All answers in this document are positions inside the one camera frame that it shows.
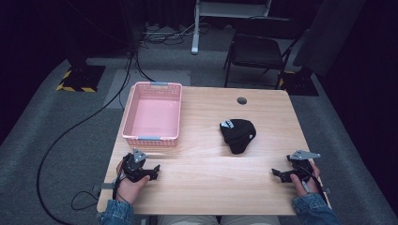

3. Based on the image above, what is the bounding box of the hand-held gripper cable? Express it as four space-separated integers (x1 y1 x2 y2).
70 175 127 211
303 160 330 205

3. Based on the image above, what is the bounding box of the black folding chair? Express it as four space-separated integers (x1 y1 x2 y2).
222 16 310 91

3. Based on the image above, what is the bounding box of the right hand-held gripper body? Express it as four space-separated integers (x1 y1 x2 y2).
285 149 322 184

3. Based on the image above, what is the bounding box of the long black floor cable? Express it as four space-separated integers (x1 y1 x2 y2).
35 51 136 225

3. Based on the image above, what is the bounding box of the pink plastic basket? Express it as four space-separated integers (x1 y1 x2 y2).
121 81 183 148

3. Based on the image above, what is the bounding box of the dark grey panel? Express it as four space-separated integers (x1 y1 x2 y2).
293 0 367 77

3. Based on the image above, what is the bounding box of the black knit beanie hat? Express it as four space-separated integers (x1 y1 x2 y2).
219 118 257 156

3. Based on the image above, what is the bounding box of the right hand-held gripper cable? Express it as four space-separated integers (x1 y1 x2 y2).
303 160 330 205

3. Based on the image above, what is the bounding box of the bundle of floor cables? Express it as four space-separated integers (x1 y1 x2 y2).
139 21 205 49

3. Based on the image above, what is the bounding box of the left hand-held gripper cable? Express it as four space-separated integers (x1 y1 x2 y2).
70 175 127 211

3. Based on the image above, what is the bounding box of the white metal stand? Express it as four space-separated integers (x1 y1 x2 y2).
190 0 273 56

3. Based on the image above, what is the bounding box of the person's left hand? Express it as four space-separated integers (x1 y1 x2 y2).
115 160 151 206

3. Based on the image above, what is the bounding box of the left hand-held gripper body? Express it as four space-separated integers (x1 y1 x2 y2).
121 147 149 184

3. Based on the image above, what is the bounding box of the person's right hand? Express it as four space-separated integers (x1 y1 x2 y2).
289 162 322 198

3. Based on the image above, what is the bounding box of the black yellow striped stand base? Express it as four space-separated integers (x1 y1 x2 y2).
55 64 107 94
278 69 320 98

